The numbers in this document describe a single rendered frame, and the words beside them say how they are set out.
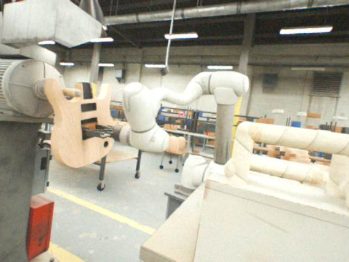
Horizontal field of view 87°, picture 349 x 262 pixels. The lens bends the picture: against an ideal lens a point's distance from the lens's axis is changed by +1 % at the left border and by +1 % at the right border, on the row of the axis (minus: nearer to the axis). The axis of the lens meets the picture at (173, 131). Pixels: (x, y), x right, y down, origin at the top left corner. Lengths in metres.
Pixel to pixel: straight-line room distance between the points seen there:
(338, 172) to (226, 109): 0.75
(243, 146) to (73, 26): 0.66
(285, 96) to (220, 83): 10.81
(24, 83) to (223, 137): 0.99
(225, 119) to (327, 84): 11.30
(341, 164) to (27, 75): 1.04
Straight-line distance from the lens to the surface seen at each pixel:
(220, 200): 0.35
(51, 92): 0.88
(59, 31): 0.75
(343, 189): 0.43
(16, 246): 1.42
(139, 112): 0.66
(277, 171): 0.51
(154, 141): 0.72
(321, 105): 12.08
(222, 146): 1.15
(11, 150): 1.18
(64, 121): 0.90
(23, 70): 1.00
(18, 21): 0.92
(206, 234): 0.38
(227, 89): 1.06
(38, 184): 1.35
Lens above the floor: 1.19
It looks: 3 degrees down
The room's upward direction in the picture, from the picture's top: 8 degrees clockwise
